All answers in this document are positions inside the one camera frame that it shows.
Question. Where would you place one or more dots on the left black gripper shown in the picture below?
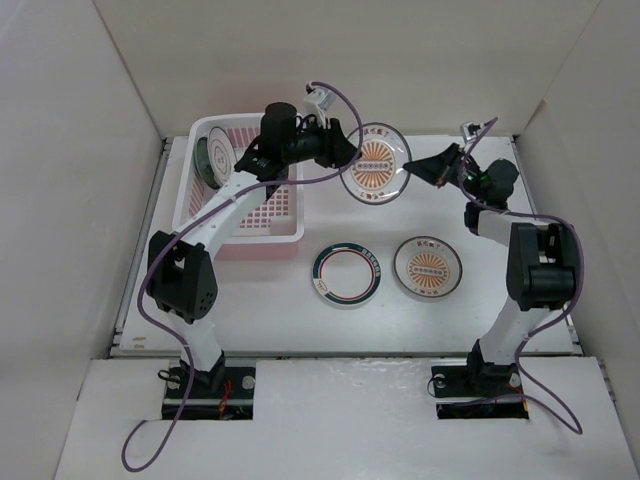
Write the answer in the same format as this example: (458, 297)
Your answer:
(336, 151)

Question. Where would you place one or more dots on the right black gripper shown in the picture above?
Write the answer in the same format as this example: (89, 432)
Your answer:
(437, 169)

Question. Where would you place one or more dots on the orange sunburst plate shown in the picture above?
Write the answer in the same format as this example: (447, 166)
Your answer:
(427, 267)
(378, 176)

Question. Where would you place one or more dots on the white plate with flower emblem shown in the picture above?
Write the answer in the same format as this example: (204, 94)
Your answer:
(221, 155)

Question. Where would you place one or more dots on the dark teal patterned plate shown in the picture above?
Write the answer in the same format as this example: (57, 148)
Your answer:
(201, 161)

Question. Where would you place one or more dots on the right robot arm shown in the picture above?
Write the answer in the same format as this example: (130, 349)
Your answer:
(543, 270)

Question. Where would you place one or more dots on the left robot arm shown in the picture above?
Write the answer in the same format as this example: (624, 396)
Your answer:
(180, 276)

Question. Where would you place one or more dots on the pink plastic dish rack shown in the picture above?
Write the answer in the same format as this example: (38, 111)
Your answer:
(271, 231)

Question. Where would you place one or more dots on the white plate green red rim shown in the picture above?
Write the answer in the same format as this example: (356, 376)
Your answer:
(346, 274)

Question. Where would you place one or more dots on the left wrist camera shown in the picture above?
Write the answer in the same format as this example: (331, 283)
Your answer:
(317, 102)

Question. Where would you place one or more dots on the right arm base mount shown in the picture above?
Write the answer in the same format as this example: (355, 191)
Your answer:
(485, 394)

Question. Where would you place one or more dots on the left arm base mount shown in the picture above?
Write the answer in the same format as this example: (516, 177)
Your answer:
(231, 398)

